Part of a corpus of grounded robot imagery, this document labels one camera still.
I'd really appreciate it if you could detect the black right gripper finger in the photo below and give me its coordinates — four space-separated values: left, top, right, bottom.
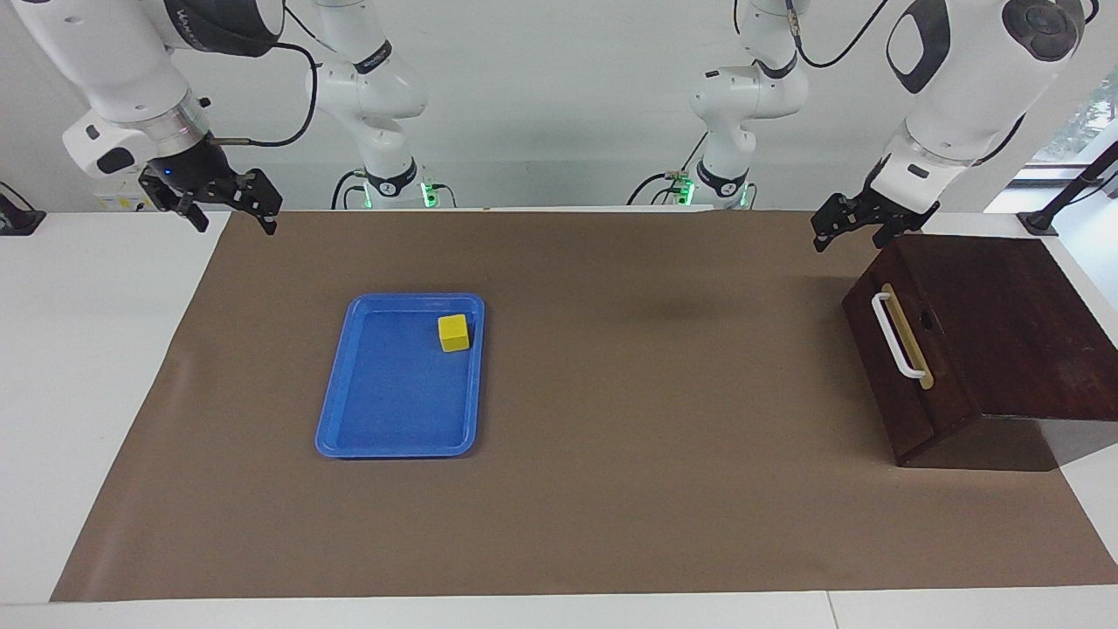
138 173 211 233
236 169 283 235

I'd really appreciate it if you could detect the white drawer handle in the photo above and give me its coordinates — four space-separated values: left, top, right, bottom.
871 291 927 381

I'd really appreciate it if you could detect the dark wooden drawer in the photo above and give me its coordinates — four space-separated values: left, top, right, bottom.
841 240 983 468

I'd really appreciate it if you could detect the dark wooden drawer cabinet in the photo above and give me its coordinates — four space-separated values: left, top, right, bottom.
891 234 1118 473

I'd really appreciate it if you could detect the black stand with base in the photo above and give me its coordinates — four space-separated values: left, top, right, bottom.
1018 140 1118 237

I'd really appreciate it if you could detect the black table clamp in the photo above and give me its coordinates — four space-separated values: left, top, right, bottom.
0 182 46 237

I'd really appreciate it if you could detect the window with greenery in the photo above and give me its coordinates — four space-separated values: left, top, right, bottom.
1031 70 1118 167

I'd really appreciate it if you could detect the blue plastic tray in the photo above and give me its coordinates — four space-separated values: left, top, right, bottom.
314 293 486 460

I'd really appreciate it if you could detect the brown table mat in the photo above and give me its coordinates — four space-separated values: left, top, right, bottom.
51 210 1118 602

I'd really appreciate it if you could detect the white wall outlet box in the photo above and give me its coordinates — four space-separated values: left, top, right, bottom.
92 188 158 212

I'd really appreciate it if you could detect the black base cable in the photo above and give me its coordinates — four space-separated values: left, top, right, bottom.
625 170 700 207
330 169 368 211

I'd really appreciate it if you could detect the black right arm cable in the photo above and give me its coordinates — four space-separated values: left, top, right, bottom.
210 39 320 148

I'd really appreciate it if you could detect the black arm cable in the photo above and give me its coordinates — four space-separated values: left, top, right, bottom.
782 0 892 71
210 39 320 148

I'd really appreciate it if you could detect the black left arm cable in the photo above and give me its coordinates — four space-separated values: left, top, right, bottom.
782 0 892 71

